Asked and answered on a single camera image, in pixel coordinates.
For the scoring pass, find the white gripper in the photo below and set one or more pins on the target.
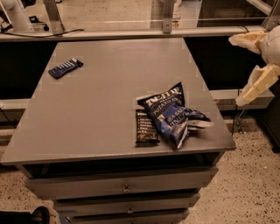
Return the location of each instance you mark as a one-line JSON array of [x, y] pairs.
[[272, 46]]

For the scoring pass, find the blue potato chip bag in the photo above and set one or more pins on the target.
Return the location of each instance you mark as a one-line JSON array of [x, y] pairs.
[[171, 117]]

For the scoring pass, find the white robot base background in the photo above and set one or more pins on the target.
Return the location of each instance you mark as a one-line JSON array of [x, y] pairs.
[[15, 11]]

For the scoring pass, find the black rxbar chocolate bar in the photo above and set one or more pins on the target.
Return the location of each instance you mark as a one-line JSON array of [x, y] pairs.
[[146, 131]]

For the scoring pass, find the grey metal railing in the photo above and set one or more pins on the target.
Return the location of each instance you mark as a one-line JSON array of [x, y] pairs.
[[130, 34]]

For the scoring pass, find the grey drawer cabinet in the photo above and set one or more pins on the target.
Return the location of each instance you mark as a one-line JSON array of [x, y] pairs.
[[85, 123]]

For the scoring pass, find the bottom grey drawer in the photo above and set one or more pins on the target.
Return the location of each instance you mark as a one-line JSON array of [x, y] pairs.
[[151, 217]]

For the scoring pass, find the grey drawer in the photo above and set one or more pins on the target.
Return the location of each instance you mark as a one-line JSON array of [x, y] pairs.
[[77, 187], [151, 217], [127, 205]]

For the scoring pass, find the blue snack bar wrapper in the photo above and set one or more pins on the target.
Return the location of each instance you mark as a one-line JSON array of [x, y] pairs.
[[65, 68]]

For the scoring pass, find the middle grey drawer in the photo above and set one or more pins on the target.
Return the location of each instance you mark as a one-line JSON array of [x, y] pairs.
[[127, 205]]

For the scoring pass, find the top grey drawer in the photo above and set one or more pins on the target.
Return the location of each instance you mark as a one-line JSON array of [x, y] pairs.
[[77, 187]]

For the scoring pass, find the black object bottom left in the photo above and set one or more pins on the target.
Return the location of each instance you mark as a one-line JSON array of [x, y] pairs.
[[40, 215]]

